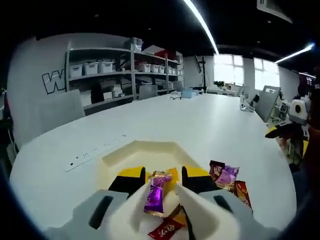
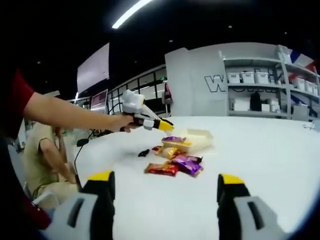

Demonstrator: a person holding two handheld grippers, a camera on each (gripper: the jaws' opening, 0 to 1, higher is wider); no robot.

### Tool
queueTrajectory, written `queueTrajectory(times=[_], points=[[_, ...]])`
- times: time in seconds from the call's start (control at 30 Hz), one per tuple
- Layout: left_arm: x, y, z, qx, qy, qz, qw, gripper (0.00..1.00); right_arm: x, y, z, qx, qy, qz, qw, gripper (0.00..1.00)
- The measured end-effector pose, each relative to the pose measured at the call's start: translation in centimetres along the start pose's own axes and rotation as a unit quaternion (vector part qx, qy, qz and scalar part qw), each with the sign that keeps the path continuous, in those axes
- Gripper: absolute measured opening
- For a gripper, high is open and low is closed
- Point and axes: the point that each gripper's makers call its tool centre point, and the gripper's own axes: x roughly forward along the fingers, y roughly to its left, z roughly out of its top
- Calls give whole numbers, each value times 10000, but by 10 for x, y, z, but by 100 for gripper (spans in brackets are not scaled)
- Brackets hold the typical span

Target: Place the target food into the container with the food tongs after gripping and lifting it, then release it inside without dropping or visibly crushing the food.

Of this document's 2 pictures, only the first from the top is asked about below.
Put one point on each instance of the light blue pouch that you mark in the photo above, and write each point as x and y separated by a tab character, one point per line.
189	93

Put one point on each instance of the green potted plant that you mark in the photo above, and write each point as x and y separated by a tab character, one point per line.
219	84

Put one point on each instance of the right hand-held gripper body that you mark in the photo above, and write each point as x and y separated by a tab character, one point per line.
300	110

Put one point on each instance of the small white desk device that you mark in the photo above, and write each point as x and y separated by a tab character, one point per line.
246	106

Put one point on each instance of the black tripod stand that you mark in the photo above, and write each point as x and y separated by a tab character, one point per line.
204	75

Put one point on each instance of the white power strip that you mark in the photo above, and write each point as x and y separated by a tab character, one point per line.
82	160

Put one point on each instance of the outlined letter wall sign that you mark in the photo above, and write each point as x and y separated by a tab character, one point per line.
53	83

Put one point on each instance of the cream hexagonal container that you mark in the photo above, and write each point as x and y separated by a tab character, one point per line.
140	157

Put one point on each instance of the black bag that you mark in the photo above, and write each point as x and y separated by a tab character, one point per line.
97	93

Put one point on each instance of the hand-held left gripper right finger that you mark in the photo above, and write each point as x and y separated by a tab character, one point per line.
200	182

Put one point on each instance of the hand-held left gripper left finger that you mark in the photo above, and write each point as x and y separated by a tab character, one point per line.
85	207

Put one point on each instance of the purple snack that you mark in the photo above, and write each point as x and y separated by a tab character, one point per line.
155	197

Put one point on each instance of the grey metal shelf rack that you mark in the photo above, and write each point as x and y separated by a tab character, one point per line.
133	65

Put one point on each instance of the white food tongs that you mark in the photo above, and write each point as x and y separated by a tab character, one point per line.
125	217

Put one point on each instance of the pile of snack packets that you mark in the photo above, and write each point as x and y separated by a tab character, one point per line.
227	176

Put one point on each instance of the row of white storage bins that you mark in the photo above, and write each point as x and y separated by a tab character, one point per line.
91	67

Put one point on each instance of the ceiling light strip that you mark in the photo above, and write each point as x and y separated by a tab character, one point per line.
295	53
202	25

